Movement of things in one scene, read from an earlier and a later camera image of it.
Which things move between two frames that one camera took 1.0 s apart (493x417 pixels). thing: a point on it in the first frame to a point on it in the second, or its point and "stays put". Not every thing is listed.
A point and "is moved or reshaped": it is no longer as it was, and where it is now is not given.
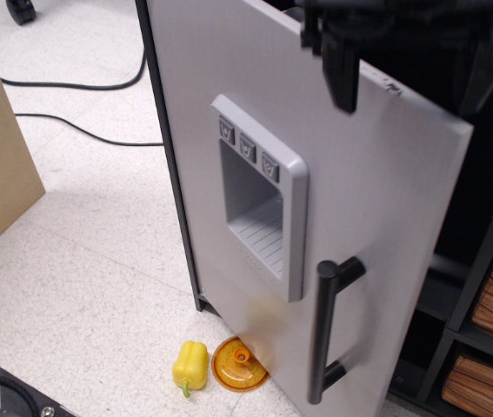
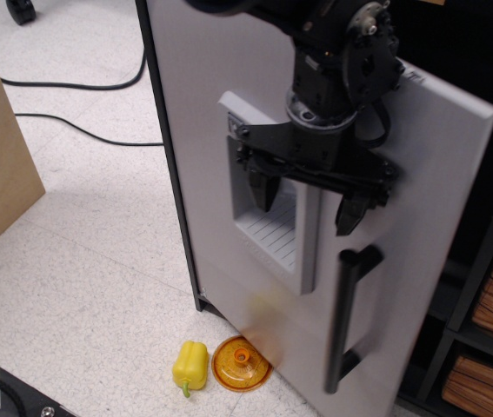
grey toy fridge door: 324,236 is moved or reshaped
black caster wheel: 23,11 stays put
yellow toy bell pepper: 189,367 stays put
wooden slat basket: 485,389 stays put
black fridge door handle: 330,277 to 353,265
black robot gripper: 428,20 to 337,161
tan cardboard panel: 3,182 stays put
